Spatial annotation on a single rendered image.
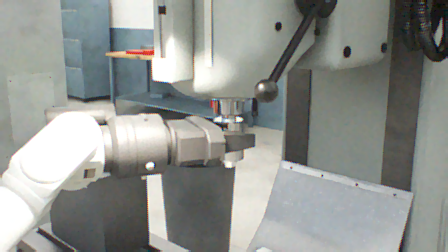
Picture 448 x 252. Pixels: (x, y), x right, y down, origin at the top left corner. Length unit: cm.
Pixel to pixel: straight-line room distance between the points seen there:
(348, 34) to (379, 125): 31
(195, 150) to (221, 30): 18
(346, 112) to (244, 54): 47
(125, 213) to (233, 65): 52
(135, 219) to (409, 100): 61
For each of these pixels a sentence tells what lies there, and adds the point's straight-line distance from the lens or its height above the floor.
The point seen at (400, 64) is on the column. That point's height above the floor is 133.
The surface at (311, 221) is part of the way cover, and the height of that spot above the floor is 98.
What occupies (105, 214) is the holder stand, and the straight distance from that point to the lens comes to 99.
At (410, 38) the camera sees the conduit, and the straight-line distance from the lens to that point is 80.
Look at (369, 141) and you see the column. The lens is 102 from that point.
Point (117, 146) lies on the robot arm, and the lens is 64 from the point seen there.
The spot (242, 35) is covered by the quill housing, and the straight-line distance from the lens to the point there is 59.
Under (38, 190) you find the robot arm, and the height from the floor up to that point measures 122.
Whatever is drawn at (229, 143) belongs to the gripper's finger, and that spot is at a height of 124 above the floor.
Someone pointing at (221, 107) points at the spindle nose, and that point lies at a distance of 69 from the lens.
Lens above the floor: 143
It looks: 14 degrees down
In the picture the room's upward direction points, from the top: straight up
